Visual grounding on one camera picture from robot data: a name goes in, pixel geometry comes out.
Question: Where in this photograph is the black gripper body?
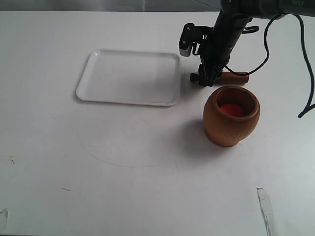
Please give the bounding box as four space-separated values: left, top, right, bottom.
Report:
198 37 234 74

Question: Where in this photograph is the brown wooden pestle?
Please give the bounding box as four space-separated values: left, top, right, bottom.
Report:
189 72 250 87

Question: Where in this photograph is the red object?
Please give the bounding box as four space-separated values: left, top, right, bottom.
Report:
220 104 245 117

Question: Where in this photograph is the brown wooden mortar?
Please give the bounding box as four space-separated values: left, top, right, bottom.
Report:
203 86 260 147

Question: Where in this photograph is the white rectangular plastic tray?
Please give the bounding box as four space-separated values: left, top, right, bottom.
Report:
75 49 181 107

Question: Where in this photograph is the clear tape strip right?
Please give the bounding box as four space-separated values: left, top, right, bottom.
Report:
256 188 277 236

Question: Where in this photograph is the clear tape piece left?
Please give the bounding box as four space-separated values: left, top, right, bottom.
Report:
0 208 8 230

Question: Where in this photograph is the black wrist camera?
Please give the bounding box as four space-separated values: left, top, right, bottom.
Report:
179 23 213 57

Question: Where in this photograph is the black cable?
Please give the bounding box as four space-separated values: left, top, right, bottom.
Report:
222 13 315 118

